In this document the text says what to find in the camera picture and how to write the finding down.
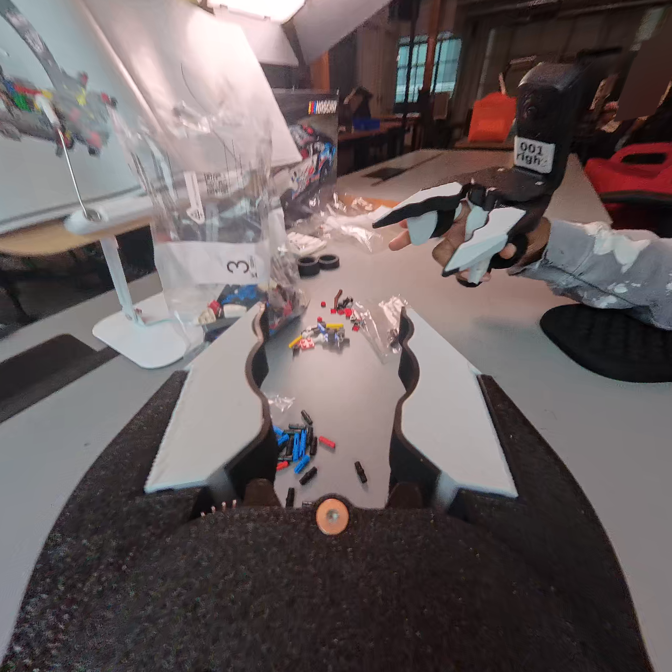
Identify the wooden board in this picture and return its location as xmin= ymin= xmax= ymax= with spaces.
xmin=0 ymin=214 xmax=154 ymax=259

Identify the dark background table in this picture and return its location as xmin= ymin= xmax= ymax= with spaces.
xmin=337 ymin=117 xmax=422 ymax=176

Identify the person's right forearm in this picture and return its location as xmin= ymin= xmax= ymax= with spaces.
xmin=512 ymin=218 xmax=672 ymax=331

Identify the window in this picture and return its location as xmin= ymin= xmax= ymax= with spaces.
xmin=394 ymin=33 xmax=464 ymax=107

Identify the white booklet stand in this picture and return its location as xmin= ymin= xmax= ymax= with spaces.
xmin=44 ymin=97 xmax=207 ymax=369

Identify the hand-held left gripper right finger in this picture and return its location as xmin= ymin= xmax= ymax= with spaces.
xmin=390 ymin=306 xmax=519 ymax=511

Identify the orange paper sheet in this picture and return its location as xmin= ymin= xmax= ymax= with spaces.
xmin=336 ymin=191 xmax=400 ymax=209

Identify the person's right hand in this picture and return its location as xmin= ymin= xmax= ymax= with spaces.
xmin=388 ymin=206 xmax=473 ymax=271

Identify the clear plastic bag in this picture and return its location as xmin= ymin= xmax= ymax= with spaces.
xmin=321 ymin=195 xmax=402 ymax=252
xmin=351 ymin=295 xmax=409 ymax=364

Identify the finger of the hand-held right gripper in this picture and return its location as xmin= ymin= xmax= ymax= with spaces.
xmin=442 ymin=204 xmax=527 ymax=288
xmin=372 ymin=182 xmax=465 ymax=246

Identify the building instruction booklet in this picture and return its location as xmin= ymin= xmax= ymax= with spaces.
xmin=0 ymin=0 xmax=304 ymax=233

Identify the pile of blue black pins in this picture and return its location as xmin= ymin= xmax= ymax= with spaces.
xmin=272 ymin=409 xmax=369 ymax=509

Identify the race car toy box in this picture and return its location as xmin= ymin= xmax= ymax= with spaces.
xmin=272 ymin=88 xmax=340 ymax=233

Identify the orange chair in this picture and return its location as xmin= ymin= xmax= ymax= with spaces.
xmin=467 ymin=92 xmax=519 ymax=145

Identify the grey desk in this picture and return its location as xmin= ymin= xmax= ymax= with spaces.
xmin=0 ymin=149 xmax=672 ymax=672

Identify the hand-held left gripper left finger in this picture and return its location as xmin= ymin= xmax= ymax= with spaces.
xmin=144 ymin=302 xmax=279 ymax=505

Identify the clear bag of toy bricks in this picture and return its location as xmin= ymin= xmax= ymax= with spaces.
xmin=113 ymin=89 xmax=310 ymax=342

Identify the red chair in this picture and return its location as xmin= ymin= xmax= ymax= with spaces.
xmin=583 ymin=141 xmax=672 ymax=222

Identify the crumpled clear plastic bag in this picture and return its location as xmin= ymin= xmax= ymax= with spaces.
xmin=321 ymin=195 xmax=402 ymax=252

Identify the black elbow cushion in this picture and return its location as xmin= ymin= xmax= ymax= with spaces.
xmin=540 ymin=303 xmax=672 ymax=384

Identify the pile of mixed small bricks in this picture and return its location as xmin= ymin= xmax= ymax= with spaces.
xmin=287 ymin=288 xmax=368 ymax=357

